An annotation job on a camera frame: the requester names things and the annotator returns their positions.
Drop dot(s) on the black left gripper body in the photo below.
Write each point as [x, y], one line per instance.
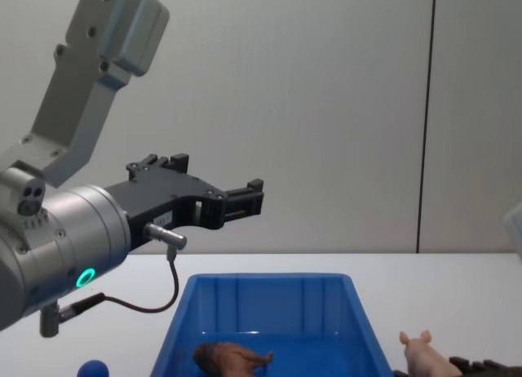
[171, 195]

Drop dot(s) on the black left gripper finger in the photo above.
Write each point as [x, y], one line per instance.
[157, 165]
[244, 203]

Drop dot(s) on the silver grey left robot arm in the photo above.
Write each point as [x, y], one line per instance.
[77, 226]

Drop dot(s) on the blue plastic bin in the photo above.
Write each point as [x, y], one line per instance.
[265, 311]

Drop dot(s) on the brown toy animal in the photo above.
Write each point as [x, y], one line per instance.
[228, 358]

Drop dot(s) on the blue ball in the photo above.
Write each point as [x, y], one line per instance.
[94, 369]

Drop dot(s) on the pink toy pig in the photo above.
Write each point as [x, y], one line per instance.
[424, 356]

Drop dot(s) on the dark toy crocodile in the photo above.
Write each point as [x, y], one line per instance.
[485, 369]

